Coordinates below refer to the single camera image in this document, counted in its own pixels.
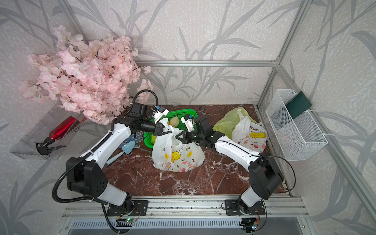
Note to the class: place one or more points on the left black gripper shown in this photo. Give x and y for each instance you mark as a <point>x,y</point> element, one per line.
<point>158,129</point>

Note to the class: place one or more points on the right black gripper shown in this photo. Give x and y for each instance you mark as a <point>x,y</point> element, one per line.
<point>185,139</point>

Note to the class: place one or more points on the white printed plastic bag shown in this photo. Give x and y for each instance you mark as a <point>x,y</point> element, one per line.
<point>170,154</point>

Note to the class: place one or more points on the green plastic basket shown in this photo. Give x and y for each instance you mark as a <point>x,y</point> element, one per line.
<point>181,126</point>

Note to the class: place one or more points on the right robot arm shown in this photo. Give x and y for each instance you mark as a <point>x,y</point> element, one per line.
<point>265,175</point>

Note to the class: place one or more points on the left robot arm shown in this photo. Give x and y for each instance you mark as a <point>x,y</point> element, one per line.
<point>84,174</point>

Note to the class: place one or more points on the green pear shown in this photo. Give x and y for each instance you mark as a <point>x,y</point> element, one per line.
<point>153,139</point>

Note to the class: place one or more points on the beige pear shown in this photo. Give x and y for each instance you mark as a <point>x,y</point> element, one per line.
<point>174,122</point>

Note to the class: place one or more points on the blue dotted work glove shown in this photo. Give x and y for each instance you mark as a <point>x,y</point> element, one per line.
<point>137,138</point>

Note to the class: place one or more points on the light blue toy trowel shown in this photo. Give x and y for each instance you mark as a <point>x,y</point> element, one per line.
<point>126,149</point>

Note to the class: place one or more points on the light green plastic bag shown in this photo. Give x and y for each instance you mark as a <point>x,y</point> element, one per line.
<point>228,123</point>

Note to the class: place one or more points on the white printed bag right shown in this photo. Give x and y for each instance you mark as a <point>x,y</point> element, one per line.
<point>250,135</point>

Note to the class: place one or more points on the pink cherry blossom tree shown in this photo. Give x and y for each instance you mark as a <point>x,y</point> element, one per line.
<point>90,78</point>

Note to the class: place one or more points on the red spray bottle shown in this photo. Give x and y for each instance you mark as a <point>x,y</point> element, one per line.
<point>58,133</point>

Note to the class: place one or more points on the dark green card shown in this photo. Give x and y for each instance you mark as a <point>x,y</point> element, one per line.
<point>298,105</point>

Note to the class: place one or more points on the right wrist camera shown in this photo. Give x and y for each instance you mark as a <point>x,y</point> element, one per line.
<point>187,120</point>

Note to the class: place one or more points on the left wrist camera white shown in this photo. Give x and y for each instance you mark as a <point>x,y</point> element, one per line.
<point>158,112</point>

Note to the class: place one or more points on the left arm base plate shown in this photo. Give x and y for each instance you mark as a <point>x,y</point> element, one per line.
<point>134,208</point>

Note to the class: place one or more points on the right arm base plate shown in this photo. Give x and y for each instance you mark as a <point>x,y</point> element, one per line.
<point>236,207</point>

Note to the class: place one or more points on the aluminium front rail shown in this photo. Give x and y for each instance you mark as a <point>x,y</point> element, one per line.
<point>194,206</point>

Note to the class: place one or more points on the white wire mesh basket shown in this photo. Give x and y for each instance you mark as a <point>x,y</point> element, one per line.
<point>300,137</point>

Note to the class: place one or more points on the clear acrylic wall shelf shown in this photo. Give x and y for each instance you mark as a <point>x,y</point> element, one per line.
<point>26,147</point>

